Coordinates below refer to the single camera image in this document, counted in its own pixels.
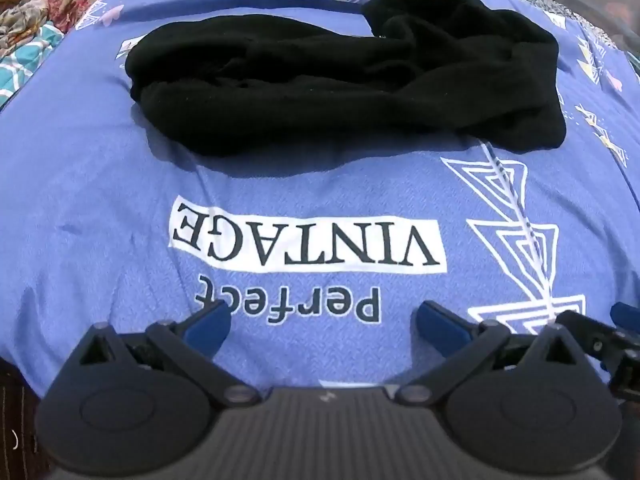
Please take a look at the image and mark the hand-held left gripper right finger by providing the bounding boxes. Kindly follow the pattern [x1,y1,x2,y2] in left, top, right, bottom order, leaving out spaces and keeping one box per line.
[397,301,598,407]

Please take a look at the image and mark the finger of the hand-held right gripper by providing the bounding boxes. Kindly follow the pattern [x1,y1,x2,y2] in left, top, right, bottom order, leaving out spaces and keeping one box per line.
[555,302,640,403]

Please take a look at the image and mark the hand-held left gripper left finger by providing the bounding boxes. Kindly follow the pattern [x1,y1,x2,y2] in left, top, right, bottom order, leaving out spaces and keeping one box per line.
[70,302,262,407]

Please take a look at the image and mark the black pants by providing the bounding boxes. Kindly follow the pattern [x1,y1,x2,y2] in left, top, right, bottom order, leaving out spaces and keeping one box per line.
[124,0,568,158]

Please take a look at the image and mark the blue printed bedsheet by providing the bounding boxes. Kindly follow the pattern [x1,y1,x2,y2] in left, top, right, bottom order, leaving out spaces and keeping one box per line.
[0,0,640,403]

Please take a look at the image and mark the dark striped cloth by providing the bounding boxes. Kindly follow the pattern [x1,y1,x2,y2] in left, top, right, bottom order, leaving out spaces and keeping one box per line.
[0,357,56,480]

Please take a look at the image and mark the clear storage box teal rim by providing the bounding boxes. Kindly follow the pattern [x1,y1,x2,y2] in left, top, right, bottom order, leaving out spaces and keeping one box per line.
[545,0,640,58]

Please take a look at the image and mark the teal patterned cloth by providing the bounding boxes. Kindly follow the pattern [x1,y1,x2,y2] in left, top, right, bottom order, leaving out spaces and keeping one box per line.
[0,20,67,110]

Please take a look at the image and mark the grey floral cloth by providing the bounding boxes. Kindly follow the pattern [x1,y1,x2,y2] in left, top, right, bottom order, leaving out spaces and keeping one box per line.
[0,0,52,52]

